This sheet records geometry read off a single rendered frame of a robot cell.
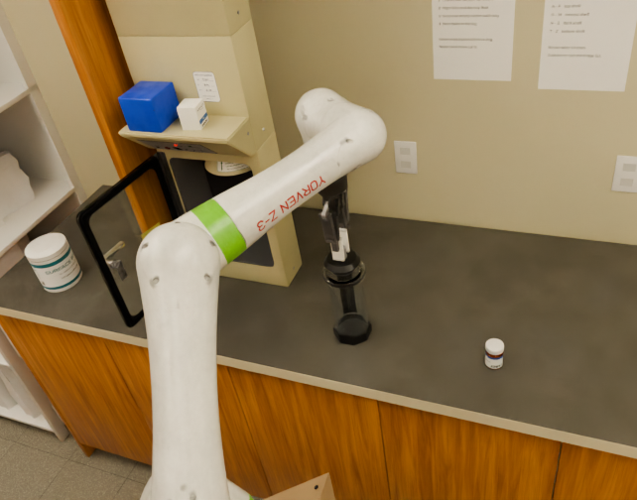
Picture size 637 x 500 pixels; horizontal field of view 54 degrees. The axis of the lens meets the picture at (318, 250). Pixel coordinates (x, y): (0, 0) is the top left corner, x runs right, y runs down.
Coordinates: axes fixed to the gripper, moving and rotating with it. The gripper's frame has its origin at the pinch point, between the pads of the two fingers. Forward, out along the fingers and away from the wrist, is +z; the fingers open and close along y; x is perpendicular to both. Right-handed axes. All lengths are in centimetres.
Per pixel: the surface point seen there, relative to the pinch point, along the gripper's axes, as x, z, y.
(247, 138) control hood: -25.5, -21.8, -9.6
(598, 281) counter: 60, 30, -35
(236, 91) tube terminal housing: -27.4, -32.7, -12.5
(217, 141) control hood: -28.2, -25.5, -1.0
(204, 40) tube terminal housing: -33, -45, -12
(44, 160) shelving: -156, 24, -54
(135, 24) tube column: -51, -49, -12
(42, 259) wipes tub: -99, 17, 7
